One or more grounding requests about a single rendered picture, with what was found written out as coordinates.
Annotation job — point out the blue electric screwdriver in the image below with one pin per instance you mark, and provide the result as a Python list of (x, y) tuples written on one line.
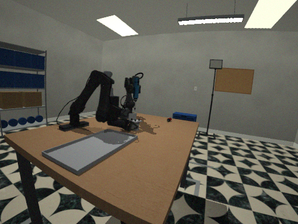
[(136, 88)]

